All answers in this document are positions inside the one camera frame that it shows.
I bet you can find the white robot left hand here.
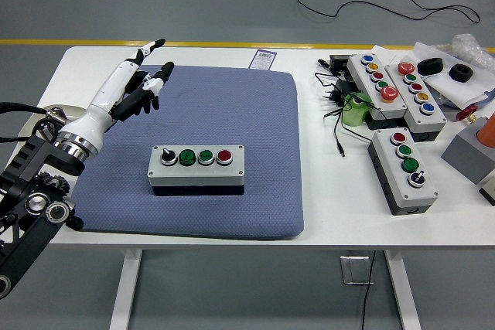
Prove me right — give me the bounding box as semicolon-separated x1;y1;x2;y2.
60;38;175;146

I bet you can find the grey four-button control box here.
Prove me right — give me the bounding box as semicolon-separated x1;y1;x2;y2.
147;145;246;197
367;128;439;216

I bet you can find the grey five-button control box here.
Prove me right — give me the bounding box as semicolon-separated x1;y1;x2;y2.
346;53;408;131
386;61;448;143

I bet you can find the beige dish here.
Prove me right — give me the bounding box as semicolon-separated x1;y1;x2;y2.
19;104;86;141

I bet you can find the blue-grey padded mat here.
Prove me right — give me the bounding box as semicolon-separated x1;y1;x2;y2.
73;64;306;241

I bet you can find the purple-edged label card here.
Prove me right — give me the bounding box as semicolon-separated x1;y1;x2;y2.
249;49;278;71

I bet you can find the white table leg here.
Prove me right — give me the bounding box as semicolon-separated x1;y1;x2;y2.
384;249;422;330
108;248;143;330

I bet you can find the black electronic module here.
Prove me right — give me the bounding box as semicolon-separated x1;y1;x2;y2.
317;54;355;76

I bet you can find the small white paper sheet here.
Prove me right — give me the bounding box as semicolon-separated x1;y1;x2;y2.
370;44;417;66

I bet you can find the large white paper sheet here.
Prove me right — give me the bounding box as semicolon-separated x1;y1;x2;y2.
410;41;495;106

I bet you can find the grey block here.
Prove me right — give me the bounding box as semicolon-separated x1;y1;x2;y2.
440;116;495;185

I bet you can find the clear bubble wrap bag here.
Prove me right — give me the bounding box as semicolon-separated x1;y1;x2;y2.
440;32;495;72

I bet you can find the orange cylinder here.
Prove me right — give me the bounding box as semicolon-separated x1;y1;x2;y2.
476;111;495;145

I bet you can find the white and black box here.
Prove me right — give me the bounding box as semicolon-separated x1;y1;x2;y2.
478;169;495;206

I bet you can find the black power adapter with cord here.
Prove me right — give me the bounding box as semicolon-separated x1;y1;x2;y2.
313;70;384;159

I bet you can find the grey metal bracket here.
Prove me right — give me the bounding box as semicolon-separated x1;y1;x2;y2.
340;254;375;287

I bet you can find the black hanging cable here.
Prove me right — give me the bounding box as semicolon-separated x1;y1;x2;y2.
359;249;377;330

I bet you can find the black foam ring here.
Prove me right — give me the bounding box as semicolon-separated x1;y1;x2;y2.
417;57;444;76
449;63;474;83

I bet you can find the red valve handle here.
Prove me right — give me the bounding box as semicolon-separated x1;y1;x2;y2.
455;104;480;122

